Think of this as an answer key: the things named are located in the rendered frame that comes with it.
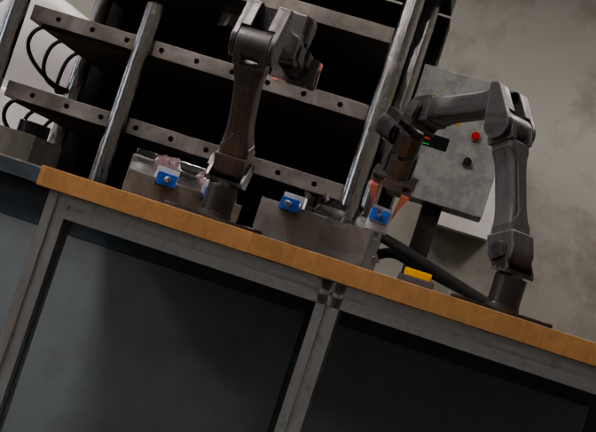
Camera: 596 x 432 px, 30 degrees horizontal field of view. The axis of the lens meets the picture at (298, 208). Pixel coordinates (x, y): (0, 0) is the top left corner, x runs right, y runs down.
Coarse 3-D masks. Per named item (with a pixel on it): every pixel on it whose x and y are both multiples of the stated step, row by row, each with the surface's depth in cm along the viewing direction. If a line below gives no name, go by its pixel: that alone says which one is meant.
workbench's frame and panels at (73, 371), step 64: (0, 192) 255; (0, 256) 254; (64, 256) 252; (128, 256) 250; (0, 320) 252; (64, 320) 251; (128, 320) 249; (192, 320) 247; (256, 320) 246; (64, 384) 249; (128, 384) 248; (192, 384) 246; (256, 384) 244; (320, 384) 243; (384, 384) 241; (448, 384) 239; (512, 384) 238
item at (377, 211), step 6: (372, 210) 249; (378, 210) 245; (384, 210) 253; (390, 210) 252; (372, 216) 248; (378, 216) 247; (384, 216) 248; (390, 216) 252; (366, 222) 252; (372, 222) 252; (378, 222) 249; (384, 222) 248; (372, 228) 252; (378, 228) 252; (384, 228) 252; (384, 234) 254
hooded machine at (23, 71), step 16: (32, 0) 532; (48, 0) 531; (64, 0) 534; (0, 16) 533; (80, 16) 534; (16, 48) 530; (32, 48) 529; (64, 48) 527; (16, 64) 529; (32, 64) 528; (48, 64) 527; (16, 80) 529; (32, 80) 527; (64, 80) 525; (0, 96) 524; (0, 112) 523; (16, 112) 522; (16, 128) 521
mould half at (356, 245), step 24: (264, 216) 249; (288, 216) 249; (312, 216) 248; (336, 216) 274; (360, 216) 278; (288, 240) 248; (312, 240) 248; (336, 240) 247; (360, 240) 246; (360, 264) 246
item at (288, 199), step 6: (288, 192) 250; (282, 198) 246; (288, 198) 246; (294, 198) 250; (300, 198) 250; (282, 204) 246; (288, 204) 242; (294, 204) 246; (300, 204) 247; (288, 210) 246; (294, 210) 246; (300, 210) 249
